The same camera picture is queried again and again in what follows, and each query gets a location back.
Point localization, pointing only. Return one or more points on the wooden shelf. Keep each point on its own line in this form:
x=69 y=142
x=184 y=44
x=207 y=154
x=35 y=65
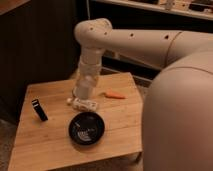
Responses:
x=199 y=9

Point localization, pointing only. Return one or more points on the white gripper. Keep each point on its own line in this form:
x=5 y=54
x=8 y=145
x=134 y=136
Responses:
x=89 y=72

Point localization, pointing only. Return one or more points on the black round bowl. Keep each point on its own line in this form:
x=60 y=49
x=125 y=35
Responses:
x=86 y=128

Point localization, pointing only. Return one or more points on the white plastic bottle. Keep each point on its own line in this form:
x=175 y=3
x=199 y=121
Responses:
x=82 y=105

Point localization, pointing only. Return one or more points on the grey baseboard beam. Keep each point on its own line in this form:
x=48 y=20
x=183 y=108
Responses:
x=128 y=65

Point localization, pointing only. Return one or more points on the white ceramic cup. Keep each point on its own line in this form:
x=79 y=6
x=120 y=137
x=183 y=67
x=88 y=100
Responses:
x=84 y=87

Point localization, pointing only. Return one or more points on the orange carrot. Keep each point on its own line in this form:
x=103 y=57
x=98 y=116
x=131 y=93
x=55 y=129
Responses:
x=114 y=95

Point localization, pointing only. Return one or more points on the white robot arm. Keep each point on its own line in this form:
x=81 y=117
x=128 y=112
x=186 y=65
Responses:
x=177 y=117

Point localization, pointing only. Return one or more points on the wooden table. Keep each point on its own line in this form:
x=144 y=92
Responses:
x=42 y=140

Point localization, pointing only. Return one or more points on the black stapler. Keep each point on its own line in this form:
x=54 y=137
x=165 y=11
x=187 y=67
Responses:
x=37 y=107

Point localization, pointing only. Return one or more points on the metal pole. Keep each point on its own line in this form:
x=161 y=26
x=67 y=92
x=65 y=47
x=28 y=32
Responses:
x=88 y=9

